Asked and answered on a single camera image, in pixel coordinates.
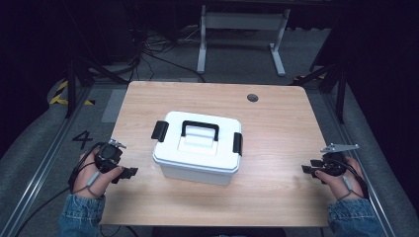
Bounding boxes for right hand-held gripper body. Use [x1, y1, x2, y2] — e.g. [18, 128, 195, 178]
[320, 142, 360, 178]

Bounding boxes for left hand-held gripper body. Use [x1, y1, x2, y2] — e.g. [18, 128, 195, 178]
[94, 138, 127, 175]

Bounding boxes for white plastic storage box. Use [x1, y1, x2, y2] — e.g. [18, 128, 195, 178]
[150, 111, 244, 187]

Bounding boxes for person's left hand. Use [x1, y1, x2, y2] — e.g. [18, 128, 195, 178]
[72, 147, 126, 200]

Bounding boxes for person's right hand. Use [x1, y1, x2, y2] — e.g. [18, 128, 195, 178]
[314, 156, 366, 201]

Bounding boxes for grey floor plate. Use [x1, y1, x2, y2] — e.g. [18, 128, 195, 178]
[100, 88, 128, 124]

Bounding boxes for black tripod stand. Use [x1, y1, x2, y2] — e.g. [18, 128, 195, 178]
[290, 60, 348, 125]
[63, 53, 130, 119]

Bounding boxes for yellow black floor tape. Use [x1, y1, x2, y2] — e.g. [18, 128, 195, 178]
[48, 80, 97, 107]

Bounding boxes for aluminium floor rail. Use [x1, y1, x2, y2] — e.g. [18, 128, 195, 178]
[0, 86, 93, 237]
[319, 90, 398, 237]

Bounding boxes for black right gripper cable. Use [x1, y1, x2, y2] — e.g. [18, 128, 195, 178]
[341, 159, 371, 199]

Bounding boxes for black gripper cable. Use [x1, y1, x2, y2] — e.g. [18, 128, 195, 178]
[341, 159, 371, 199]
[14, 141, 107, 237]

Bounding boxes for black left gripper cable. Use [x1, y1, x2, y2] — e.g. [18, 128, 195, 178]
[14, 141, 107, 237]

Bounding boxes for black floor cables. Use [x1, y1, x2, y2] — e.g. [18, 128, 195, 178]
[129, 28, 207, 84]

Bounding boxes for grey metal table frame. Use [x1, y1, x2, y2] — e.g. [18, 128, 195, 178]
[196, 4, 292, 78]

